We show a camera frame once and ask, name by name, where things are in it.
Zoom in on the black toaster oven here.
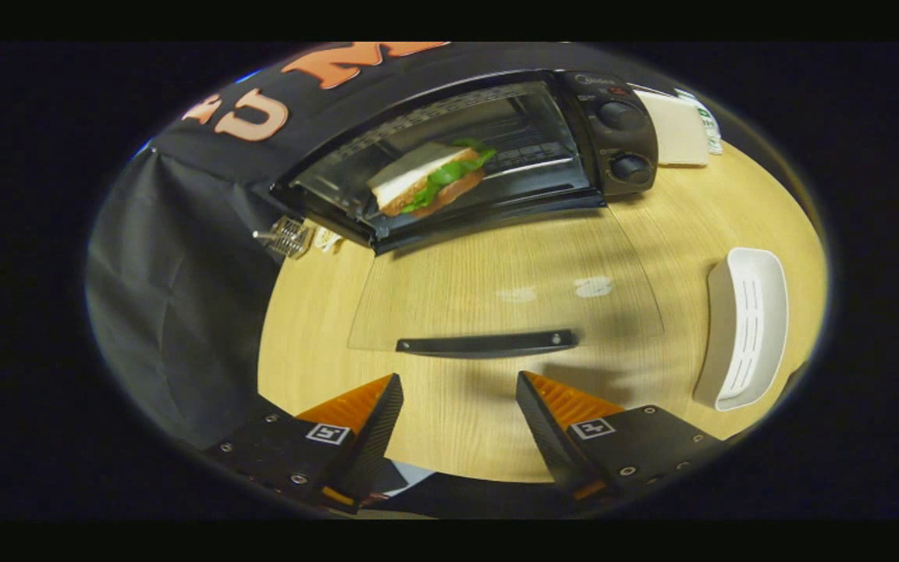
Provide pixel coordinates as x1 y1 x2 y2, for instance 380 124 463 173
270 69 666 361

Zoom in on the white box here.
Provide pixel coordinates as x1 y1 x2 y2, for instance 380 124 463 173
635 88 710 167

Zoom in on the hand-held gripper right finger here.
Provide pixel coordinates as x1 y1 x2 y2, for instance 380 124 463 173
515 370 729 502

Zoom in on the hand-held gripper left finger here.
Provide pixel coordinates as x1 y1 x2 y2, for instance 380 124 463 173
204 372 405 514

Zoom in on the white bottle with green label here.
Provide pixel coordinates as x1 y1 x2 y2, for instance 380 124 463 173
674 87 724 156

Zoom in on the lettuce and ham sandwich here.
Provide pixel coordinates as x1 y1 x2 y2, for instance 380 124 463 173
367 138 498 219

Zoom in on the white slotted tray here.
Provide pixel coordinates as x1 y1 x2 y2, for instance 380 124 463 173
691 247 791 412

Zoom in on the black oven knob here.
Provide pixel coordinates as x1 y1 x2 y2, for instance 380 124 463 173
610 153 654 185
597 100 648 132

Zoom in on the clear glass cup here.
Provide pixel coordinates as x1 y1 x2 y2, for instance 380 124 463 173
252 216 314 259

